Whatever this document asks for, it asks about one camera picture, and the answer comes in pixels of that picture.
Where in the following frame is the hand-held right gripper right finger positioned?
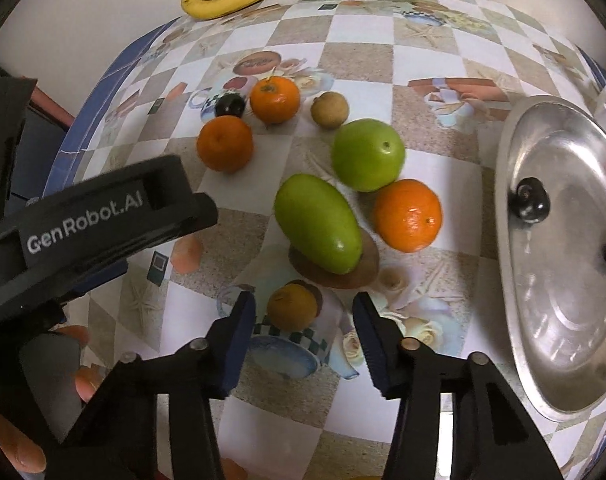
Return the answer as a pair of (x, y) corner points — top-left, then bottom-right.
(352, 291), (576, 480)

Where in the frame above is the small brown round fruit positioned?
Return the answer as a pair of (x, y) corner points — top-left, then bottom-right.
(267, 283), (320, 333)
(310, 91), (350, 128)

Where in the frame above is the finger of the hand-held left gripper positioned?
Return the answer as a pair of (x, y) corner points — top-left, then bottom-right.
(0, 52), (38, 243)
(183, 191), (220, 237)

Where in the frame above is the orange tangerine with stem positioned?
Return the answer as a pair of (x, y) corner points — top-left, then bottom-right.
(249, 72), (302, 125)

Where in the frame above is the person's left hand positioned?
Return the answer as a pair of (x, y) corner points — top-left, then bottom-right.
(0, 325), (106, 480)

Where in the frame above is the oval metal tray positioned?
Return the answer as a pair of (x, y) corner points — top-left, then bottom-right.
(494, 95), (606, 423)

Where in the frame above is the elongated green mango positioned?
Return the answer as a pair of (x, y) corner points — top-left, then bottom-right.
(274, 173), (364, 276)

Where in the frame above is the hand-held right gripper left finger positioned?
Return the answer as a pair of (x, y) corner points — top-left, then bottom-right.
(43, 290), (258, 480)

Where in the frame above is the checkered printed tablecloth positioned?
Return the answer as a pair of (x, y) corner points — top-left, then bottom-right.
(48, 0), (606, 480)

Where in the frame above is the dark furniture with red edge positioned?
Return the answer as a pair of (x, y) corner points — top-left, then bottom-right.
(8, 85), (76, 206)

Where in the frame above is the round green apple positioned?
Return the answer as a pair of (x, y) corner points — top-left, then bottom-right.
(331, 118), (406, 193)

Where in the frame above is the yellow banana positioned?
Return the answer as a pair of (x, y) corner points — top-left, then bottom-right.
(181, 0), (274, 21)

